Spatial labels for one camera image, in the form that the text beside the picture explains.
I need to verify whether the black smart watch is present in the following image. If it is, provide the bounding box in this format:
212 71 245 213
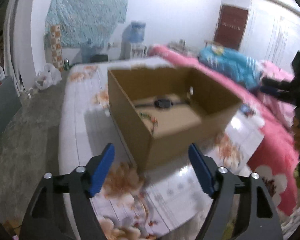
133 98 191 110

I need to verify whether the brown cardboard box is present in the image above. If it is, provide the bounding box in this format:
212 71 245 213
108 67 241 172

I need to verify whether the person right hand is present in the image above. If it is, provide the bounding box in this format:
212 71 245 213
292 117 300 153

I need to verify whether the blue cartoon blanket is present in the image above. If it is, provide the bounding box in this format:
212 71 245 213
198 45 263 91

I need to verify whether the pink floral blanket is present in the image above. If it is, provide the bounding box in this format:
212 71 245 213
148 44 299 216

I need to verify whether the dark red door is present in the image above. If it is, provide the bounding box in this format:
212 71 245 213
213 4 249 50

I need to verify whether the white checked floral mat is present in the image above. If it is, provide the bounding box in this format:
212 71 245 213
58 57 264 237

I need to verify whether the grey cabinet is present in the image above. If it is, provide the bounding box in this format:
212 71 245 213
0 76 21 137

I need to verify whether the white plastic bag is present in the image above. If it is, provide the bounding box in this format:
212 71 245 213
35 63 62 90

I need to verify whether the blue water dispenser bottle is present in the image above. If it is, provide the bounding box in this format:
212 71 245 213
129 21 146 43

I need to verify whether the white water dispenser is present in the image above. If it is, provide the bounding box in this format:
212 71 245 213
120 41 147 60

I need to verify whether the teal patterned wall cloth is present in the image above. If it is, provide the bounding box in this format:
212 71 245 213
44 0 128 48

